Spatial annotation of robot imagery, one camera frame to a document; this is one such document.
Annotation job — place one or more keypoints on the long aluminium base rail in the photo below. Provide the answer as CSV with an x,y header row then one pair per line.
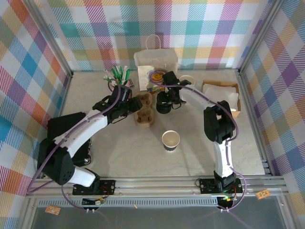
x,y
155,188

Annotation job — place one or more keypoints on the orange printed tag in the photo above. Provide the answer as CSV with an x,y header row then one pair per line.
x,y
262,194
53,210

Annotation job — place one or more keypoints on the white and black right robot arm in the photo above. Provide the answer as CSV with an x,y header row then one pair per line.
x,y
221,157

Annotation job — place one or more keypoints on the small printed matchbox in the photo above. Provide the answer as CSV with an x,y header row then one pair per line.
x,y
130,83

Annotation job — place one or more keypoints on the cardboard two-cup carrier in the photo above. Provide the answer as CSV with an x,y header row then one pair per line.
x,y
152,117

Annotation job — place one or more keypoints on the white smiley print paper bag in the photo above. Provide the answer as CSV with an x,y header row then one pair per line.
x,y
145,78

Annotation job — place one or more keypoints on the green and white straws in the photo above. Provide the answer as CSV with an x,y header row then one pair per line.
x,y
107,76

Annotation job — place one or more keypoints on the aluminium side rail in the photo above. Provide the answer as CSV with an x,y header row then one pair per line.
x,y
65,95
254,119

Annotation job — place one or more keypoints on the green stick sachet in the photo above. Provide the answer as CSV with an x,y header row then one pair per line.
x,y
127,74
115,71

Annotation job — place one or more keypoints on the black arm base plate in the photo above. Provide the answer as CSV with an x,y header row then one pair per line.
x,y
107,187
207,186

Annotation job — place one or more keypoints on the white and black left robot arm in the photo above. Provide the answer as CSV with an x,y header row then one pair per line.
x,y
78,130

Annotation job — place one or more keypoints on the aluminium corner post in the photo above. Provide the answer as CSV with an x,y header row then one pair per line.
x,y
54,40
259,35

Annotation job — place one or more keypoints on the stack of white napkins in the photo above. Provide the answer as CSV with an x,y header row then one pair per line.
x,y
214,93

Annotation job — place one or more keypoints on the stack of black paper cups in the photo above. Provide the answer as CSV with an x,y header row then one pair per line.
x,y
192,80

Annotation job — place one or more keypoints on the stack of black cup lids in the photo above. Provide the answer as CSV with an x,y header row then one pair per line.
x,y
163,108

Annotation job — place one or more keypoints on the black paper coffee cup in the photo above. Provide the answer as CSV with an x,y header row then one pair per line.
x,y
170,139

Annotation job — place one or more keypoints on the white stick sachet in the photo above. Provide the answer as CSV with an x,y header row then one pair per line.
x,y
123,71

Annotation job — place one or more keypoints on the shallow cardboard box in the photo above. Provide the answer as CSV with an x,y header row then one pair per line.
x,y
219,83

